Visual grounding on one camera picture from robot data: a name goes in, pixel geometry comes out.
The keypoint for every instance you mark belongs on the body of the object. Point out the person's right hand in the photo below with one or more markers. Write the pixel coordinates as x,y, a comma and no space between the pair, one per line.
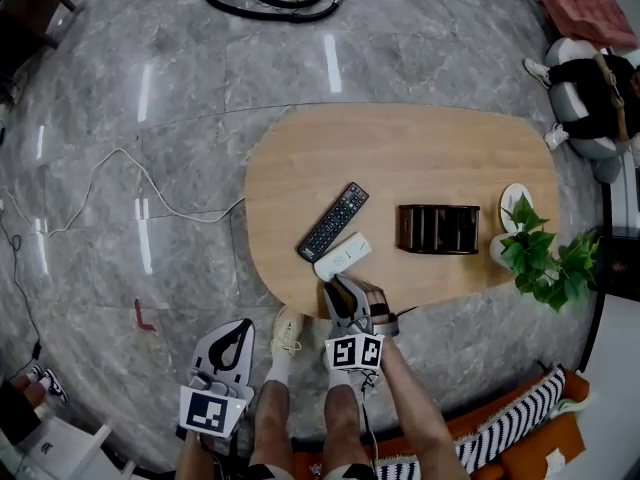
376,296

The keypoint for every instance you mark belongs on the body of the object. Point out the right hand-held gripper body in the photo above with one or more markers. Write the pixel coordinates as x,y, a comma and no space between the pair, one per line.
352,350

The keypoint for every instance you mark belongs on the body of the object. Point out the white box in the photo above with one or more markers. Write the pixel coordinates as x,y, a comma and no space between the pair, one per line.
65,453

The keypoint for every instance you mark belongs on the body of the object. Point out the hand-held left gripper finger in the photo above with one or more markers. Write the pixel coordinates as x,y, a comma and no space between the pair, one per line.
213,358
247,348

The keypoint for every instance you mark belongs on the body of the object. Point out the person's right leg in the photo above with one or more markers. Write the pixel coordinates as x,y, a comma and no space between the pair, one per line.
345,418

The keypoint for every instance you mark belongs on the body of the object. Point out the white dotted cloth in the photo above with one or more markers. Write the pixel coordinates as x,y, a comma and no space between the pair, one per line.
554,462

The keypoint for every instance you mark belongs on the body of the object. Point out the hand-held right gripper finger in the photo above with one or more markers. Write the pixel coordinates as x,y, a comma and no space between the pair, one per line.
334,302
351,304

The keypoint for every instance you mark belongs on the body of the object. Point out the oval wooden coffee table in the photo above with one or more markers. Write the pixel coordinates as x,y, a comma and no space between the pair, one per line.
400,153

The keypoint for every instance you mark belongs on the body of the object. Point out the dark brown remote holder box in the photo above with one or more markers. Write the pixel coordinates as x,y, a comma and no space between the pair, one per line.
440,249

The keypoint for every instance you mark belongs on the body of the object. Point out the person's left forearm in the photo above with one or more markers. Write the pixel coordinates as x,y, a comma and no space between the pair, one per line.
192,460

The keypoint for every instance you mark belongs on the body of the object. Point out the black remote control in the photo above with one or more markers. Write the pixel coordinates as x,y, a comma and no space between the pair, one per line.
332,223

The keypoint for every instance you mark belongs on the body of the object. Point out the white remote control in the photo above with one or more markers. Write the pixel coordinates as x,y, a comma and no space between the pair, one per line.
345,255

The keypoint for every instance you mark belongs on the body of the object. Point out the black white striped blanket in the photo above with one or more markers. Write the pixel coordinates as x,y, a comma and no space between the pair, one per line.
510,428

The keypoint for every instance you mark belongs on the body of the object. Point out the white beanbag seat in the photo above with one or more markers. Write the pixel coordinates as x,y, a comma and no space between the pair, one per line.
565,98

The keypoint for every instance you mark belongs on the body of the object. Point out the grey round cushion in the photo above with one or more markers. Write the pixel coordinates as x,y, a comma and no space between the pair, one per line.
607,169

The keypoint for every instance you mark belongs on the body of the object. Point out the person's leg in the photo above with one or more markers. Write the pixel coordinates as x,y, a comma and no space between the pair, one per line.
345,418
272,418

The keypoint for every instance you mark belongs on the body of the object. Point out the person's left beige shoe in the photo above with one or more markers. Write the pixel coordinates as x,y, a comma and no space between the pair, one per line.
287,330

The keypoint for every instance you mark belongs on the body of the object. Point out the orange sofa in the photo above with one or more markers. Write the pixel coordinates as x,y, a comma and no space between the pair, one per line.
540,448

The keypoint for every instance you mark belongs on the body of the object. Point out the green potted plant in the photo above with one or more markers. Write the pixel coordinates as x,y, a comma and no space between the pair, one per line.
540,253

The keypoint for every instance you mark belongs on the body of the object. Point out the person's left leg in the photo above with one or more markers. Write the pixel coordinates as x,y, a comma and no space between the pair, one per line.
272,418

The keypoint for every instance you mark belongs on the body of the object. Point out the person's right forearm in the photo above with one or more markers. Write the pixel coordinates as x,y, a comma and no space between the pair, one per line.
415,408

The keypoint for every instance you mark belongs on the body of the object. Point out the white round dish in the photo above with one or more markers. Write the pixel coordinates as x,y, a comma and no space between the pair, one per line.
510,203

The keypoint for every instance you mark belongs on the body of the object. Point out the pink armchair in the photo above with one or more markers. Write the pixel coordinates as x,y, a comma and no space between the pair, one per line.
590,8

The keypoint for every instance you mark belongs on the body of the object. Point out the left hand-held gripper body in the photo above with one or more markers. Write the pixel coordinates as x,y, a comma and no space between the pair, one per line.
205,413

